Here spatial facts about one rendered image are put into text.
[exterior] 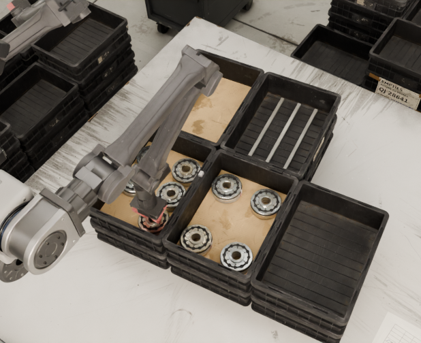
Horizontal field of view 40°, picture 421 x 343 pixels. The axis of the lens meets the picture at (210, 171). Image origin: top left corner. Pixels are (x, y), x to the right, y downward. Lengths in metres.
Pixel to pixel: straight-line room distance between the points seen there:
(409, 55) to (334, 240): 1.33
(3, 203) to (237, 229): 0.90
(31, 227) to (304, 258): 0.95
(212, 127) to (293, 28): 1.75
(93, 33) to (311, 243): 1.75
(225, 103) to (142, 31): 1.69
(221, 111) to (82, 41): 1.12
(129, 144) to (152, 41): 2.46
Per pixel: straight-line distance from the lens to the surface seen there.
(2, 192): 1.26
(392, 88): 2.88
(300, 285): 1.83
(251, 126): 2.15
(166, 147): 1.57
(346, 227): 1.94
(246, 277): 1.72
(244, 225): 1.91
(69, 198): 1.25
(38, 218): 1.22
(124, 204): 2.00
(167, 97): 1.35
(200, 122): 2.17
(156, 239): 1.80
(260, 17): 3.86
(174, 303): 1.95
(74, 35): 3.14
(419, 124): 2.42
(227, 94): 2.26
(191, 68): 1.37
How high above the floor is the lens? 2.50
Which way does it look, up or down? 55 degrees down
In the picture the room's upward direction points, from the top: 5 degrees counter-clockwise
